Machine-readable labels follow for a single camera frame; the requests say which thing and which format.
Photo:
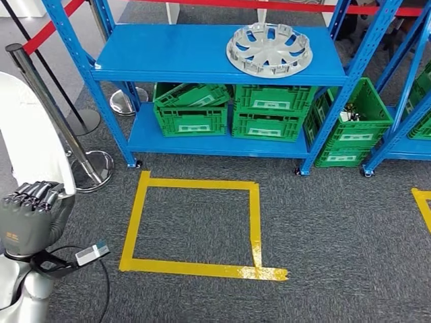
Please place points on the black barrier stanchion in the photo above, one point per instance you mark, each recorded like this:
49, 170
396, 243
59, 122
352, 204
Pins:
84, 122

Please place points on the black office chair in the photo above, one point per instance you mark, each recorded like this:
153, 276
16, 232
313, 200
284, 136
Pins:
394, 38

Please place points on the black rack caster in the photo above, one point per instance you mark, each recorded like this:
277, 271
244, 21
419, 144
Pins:
297, 171
368, 172
138, 164

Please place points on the small white item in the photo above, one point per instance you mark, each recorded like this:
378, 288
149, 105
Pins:
344, 117

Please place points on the long red barrier belt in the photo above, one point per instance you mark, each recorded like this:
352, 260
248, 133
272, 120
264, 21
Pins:
303, 7

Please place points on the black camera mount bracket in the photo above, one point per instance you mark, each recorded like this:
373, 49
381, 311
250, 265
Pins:
50, 269

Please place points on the folded green plastic crate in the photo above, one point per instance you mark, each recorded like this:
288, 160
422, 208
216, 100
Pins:
189, 93

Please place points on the silver wheel hubcap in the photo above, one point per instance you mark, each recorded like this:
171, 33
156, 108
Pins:
269, 51

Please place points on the white table panel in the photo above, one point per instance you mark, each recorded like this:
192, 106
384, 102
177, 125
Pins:
326, 18

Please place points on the blue metal shelf rack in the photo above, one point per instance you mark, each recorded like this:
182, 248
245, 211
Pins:
404, 147
168, 49

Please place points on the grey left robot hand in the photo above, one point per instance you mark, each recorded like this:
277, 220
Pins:
30, 223

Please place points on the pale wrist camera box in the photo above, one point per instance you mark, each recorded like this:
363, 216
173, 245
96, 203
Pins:
89, 255

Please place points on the white plastic cover part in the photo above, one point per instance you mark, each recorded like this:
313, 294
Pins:
30, 133

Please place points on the small black parts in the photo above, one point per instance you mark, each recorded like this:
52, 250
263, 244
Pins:
357, 117

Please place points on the metal barrier stanchion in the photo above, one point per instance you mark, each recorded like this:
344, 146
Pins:
127, 104
50, 111

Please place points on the short red barrier belt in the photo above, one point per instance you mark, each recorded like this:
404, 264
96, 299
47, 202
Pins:
47, 31

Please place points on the open green plastic crate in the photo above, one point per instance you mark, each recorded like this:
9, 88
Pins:
370, 102

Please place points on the black bag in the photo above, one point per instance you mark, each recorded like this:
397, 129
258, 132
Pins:
345, 29

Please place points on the yellow floor tape rectangle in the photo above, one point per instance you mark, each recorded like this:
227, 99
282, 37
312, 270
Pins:
134, 223

